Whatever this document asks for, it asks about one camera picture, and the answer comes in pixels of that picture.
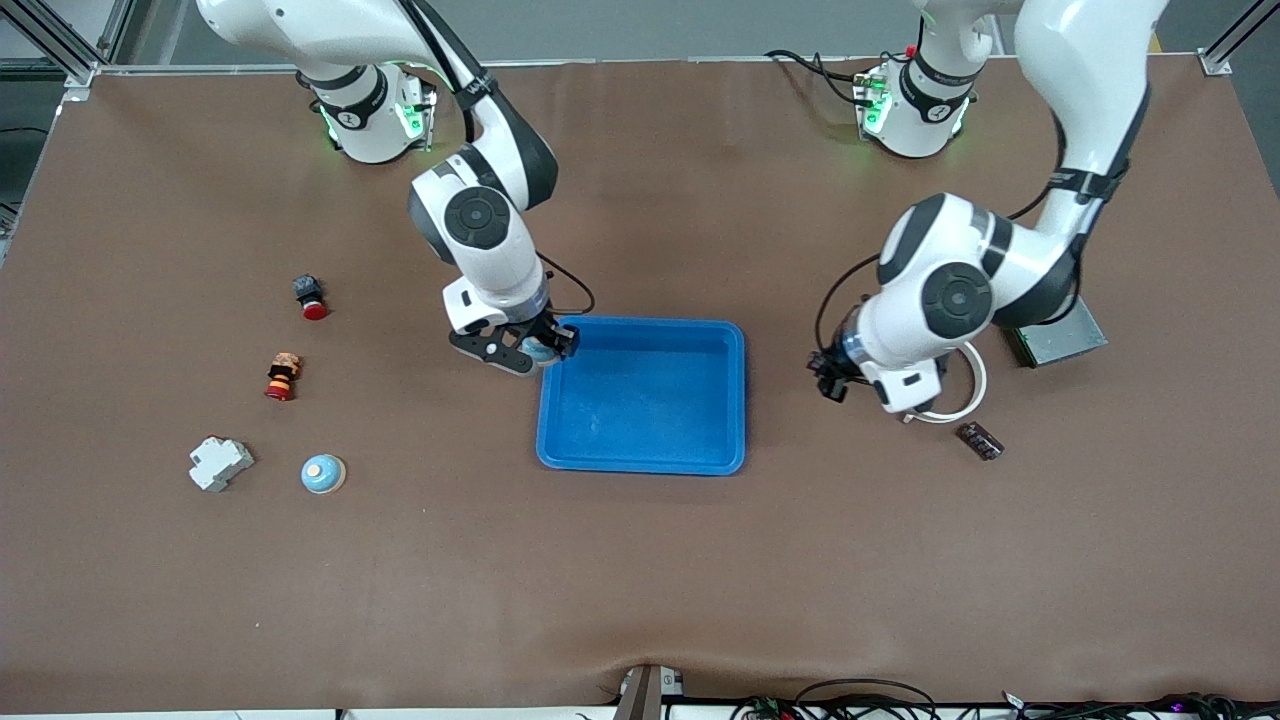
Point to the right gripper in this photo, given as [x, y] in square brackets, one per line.
[548, 331]

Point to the white circuit breaker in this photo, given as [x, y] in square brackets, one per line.
[220, 463]

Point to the black red push button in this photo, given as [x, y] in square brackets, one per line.
[310, 295]

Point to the aluminium frame post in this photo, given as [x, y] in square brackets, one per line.
[70, 55]
[1215, 62]

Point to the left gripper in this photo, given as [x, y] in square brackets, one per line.
[829, 372]

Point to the metal table clamp bracket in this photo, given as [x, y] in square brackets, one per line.
[645, 695]

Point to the white curved plastic bracket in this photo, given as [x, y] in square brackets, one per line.
[975, 395]

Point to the grey metal box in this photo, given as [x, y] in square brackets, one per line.
[1065, 340]

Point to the brown table mat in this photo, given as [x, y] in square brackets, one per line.
[640, 580]

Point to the blue desk bell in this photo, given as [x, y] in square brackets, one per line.
[323, 473]
[540, 350]

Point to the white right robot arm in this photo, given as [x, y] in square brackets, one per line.
[480, 215]

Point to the red yellow emergency button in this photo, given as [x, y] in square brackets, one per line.
[283, 376]

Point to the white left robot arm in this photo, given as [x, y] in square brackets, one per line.
[955, 300]

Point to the blue plastic tray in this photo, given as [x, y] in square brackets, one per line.
[640, 410]

